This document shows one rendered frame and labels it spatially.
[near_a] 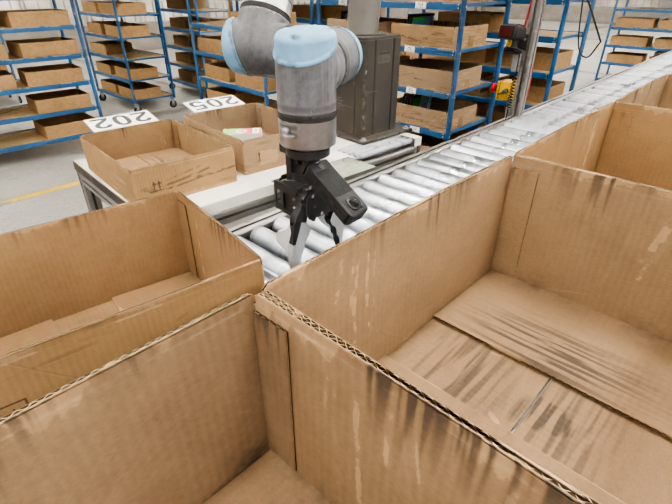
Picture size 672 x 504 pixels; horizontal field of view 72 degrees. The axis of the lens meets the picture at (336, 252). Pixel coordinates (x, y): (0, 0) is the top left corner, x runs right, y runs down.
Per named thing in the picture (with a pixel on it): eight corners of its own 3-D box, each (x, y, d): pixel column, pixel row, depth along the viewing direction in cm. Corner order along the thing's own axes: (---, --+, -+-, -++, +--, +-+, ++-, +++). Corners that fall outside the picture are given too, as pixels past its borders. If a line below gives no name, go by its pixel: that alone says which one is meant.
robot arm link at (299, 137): (348, 116, 71) (302, 128, 65) (347, 146, 74) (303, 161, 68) (308, 106, 77) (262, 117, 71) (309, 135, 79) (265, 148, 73)
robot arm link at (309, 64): (347, 25, 68) (325, 31, 60) (346, 110, 74) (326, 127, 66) (288, 23, 70) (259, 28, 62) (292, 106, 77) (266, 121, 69)
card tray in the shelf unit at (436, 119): (386, 118, 268) (387, 100, 263) (418, 109, 286) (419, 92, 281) (444, 132, 243) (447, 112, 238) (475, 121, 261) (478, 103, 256)
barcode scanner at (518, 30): (492, 52, 176) (499, 21, 172) (506, 53, 184) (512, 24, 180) (509, 53, 172) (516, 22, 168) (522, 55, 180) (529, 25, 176)
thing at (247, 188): (316, 114, 203) (316, 107, 201) (421, 144, 166) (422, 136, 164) (74, 169, 144) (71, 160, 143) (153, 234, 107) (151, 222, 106)
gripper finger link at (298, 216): (300, 243, 79) (315, 195, 78) (307, 247, 78) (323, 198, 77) (281, 241, 76) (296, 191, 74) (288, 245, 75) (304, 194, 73)
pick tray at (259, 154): (258, 129, 172) (255, 102, 167) (322, 154, 147) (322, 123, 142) (186, 144, 156) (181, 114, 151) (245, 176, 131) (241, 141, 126)
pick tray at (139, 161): (177, 148, 153) (172, 118, 147) (238, 181, 128) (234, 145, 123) (87, 168, 136) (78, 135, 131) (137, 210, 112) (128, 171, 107)
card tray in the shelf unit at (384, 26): (326, 36, 275) (326, 18, 270) (361, 33, 294) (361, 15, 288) (377, 42, 250) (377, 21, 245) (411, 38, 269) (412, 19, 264)
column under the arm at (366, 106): (313, 129, 172) (311, 32, 155) (362, 117, 187) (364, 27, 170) (363, 145, 155) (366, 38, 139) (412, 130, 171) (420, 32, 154)
